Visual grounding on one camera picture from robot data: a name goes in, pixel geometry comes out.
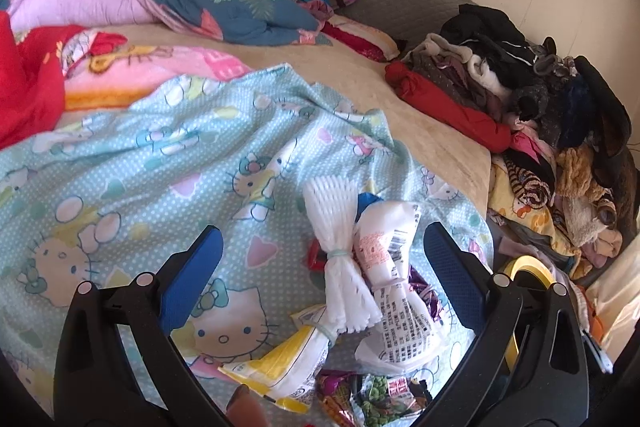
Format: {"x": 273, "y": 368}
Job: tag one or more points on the bed with beige cover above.
{"x": 325, "y": 67}

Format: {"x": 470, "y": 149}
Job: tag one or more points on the white barcode plastic package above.
{"x": 400, "y": 327}

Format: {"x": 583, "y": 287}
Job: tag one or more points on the green dark snack wrapper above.
{"x": 380, "y": 402}

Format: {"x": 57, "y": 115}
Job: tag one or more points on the pale cream bag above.
{"x": 615, "y": 292}

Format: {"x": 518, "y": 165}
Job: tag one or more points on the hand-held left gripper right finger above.
{"x": 450, "y": 277}

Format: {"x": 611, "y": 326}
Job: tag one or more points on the purple orange snack wrapper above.
{"x": 335, "y": 394}

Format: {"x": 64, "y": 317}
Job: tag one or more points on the red folded garment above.
{"x": 450, "y": 107}

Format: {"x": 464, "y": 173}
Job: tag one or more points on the small red wrapper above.
{"x": 315, "y": 259}

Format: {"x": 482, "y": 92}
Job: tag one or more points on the yellow white snack wrapper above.
{"x": 285, "y": 357}

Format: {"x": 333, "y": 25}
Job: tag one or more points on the white foam fruit net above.
{"x": 330, "y": 227}

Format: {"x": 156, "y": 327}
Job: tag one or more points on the pile of mixed clothes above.
{"x": 550, "y": 72}

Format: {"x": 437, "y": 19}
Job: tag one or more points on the purple foil wrapper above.
{"x": 427, "y": 302}

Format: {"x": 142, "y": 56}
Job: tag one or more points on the light blue cartoon cat sheet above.
{"x": 150, "y": 187}

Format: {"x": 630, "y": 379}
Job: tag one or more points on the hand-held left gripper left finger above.
{"x": 192, "y": 277}

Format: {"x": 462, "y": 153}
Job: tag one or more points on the yellow cartoon blanket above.
{"x": 525, "y": 212}

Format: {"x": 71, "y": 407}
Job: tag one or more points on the red printed cloth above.
{"x": 30, "y": 82}

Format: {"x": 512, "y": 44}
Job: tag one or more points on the pink cartoon blanket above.
{"x": 150, "y": 67}

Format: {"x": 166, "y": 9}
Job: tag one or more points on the red and white pillow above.
{"x": 360, "y": 39}

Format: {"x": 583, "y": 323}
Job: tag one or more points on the person's left hand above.
{"x": 246, "y": 409}

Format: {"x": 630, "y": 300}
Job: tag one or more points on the yellow rimmed black trash bin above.
{"x": 530, "y": 263}

